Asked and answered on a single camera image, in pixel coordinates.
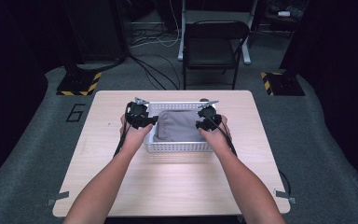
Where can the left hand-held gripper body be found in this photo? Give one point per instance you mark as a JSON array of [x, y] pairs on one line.
[[136, 113]]

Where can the black folding chair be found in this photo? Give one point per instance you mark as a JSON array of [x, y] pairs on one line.
[[211, 53]]

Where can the black stand base striped tape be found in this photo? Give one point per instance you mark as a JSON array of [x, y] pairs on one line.
[[284, 84], [77, 84]]

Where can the small white device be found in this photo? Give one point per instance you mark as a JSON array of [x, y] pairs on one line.
[[283, 13]]

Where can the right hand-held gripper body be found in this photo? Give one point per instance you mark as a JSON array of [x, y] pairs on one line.
[[211, 116]]

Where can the white perforated plastic basket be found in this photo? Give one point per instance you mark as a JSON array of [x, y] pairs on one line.
[[180, 146]]

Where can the gray pants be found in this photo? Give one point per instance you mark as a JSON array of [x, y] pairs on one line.
[[177, 126]]

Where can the white metal desk frame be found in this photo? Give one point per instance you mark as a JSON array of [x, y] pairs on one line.
[[181, 37]]

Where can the gray tape strip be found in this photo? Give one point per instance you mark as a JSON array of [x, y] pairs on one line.
[[284, 196], [59, 196]]

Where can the person's left hand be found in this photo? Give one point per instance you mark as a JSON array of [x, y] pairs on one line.
[[133, 138]]

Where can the person's right hand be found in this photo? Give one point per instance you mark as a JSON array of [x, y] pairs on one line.
[[216, 140]]

